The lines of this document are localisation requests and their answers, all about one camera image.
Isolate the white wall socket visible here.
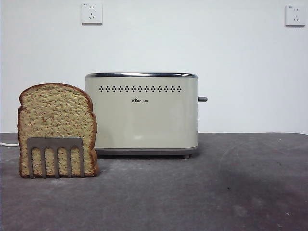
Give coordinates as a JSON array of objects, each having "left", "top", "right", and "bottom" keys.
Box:
[
  {"left": 285, "top": 4, "right": 308, "bottom": 27},
  {"left": 81, "top": 2, "right": 103, "bottom": 26}
]

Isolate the silver metal toast rack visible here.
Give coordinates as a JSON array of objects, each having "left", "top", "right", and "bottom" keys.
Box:
[{"left": 26, "top": 137, "right": 84, "bottom": 179}]

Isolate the brown seeded bread slice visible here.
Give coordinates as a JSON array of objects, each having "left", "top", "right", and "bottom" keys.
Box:
[{"left": 17, "top": 83, "right": 99, "bottom": 179}]

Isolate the cream two-slot toaster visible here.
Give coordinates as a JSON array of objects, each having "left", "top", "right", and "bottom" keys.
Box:
[{"left": 84, "top": 71, "right": 199, "bottom": 159}]

